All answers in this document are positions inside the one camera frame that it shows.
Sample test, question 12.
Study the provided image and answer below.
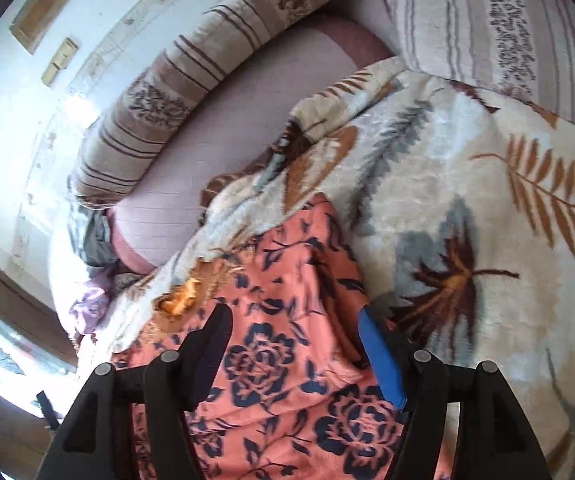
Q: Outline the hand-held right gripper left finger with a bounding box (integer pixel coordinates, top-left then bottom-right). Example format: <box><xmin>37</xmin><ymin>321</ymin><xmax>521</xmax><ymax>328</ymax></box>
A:
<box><xmin>36</xmin><ymin>303</ymin><xmax>233</xmax><ymax>480</ymax></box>

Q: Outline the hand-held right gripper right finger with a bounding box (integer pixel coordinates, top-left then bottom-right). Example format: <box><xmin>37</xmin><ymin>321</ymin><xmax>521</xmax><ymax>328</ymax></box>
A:
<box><xmin>357</xmin><ymin>304</ymin><xmax>553</xmax><ymax>480</ymax></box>

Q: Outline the orange floral cloth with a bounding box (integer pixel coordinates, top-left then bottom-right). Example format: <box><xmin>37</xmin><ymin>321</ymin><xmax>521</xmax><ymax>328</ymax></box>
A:
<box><xmin>112</xmin><ymin>192</ymin><xmax>455</xmax><ymax>480</ymax></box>

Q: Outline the lilac cloth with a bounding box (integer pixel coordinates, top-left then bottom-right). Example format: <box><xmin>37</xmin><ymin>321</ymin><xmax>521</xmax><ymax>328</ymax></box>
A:
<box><xmin>69</xmin><ymin>275</ymin><xmax>114</xmax><ymax>337</ymax></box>

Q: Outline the grey cloth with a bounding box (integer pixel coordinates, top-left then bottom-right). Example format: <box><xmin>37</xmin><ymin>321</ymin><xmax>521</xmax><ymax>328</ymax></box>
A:
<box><xmin>82</xmin><ymin>209</ymin><xmax>118</xmax><ymax>269</ymax></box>

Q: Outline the leaf print blanket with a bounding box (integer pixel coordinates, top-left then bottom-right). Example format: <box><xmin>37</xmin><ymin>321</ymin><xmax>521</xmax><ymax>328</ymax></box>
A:
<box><xmin>70</xmin><ymin>55</ymin><xmax>575</xmax><ymax>480</ymax></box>

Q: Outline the pink bolster pillow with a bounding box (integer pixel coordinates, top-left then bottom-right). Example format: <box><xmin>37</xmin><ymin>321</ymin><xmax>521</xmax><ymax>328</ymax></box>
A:
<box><xmin>110</xmin><ymin>12</ymin><xmax>398</xmax><ymax>274</ymax></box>

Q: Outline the striped floral pillow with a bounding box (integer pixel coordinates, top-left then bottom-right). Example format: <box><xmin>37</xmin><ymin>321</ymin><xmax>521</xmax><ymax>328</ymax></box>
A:
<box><xmin>68</xmin><ymin>0</ymin><xmax>369</xmax><ymax>209</ymax></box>
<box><xmin>375</xmin><ymin>0</ymin><xmax>575</xmax><ymax>127</ymax></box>

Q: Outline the beige wall switch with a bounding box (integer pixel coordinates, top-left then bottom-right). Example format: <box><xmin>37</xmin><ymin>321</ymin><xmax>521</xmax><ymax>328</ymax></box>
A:
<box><xmin>42</xmin><ymin>37</ymin><xmax>80</xmax><ymax>86</ymax></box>

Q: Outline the wooden wall frame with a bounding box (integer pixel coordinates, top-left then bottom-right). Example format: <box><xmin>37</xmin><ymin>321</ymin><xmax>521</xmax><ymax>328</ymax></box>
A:
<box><xmin>10</xmin><ymin>0</ymin><xmax>91</xmax><ymax>54</ymax></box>

